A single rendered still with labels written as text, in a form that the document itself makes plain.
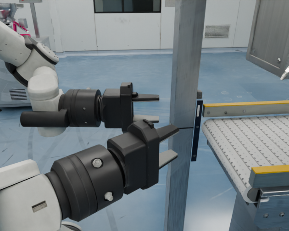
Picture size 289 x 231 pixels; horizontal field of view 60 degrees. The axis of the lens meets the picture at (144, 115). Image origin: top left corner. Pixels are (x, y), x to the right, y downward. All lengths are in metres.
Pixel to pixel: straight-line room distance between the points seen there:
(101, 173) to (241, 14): 6.00
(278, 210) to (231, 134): 0.19
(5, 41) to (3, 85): 2.38
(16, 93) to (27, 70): 2.32
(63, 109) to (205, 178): 1.55
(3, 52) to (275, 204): 0.75
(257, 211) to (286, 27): 0.33
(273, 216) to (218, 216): 1.18
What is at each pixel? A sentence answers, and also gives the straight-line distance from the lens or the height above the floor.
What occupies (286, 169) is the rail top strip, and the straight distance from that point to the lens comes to 0.50.
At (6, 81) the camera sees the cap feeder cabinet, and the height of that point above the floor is 0.37.
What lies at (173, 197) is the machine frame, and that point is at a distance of 0.86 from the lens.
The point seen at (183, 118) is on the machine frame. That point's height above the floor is 0.94.
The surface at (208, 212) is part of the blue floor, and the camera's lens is 1.74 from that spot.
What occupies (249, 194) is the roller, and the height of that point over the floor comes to 0.92.
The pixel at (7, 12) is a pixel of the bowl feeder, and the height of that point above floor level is 1.06.
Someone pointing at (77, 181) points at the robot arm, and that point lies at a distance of 0.33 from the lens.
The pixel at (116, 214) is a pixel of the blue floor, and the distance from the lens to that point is 1.69.
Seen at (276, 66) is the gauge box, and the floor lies 1.17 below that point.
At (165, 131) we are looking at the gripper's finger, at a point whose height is 1.04.
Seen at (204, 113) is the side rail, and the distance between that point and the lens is 0.69.
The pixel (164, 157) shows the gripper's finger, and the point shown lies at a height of 0.99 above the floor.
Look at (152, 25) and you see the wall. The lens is 5.67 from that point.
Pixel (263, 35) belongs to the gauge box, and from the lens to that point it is 0.40.
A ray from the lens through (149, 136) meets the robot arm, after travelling 0.37.
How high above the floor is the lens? 1.25
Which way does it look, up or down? 27 degrees down
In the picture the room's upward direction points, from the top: straight up
